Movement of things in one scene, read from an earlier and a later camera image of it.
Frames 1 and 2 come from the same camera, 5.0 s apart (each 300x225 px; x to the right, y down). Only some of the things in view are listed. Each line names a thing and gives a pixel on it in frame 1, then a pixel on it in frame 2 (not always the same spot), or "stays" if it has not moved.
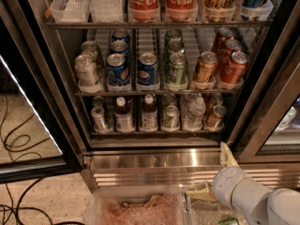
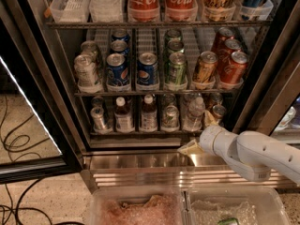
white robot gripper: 223,185 -> 206,140
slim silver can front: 98,113 stays
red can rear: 222,35 stays
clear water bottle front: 193,111 stays
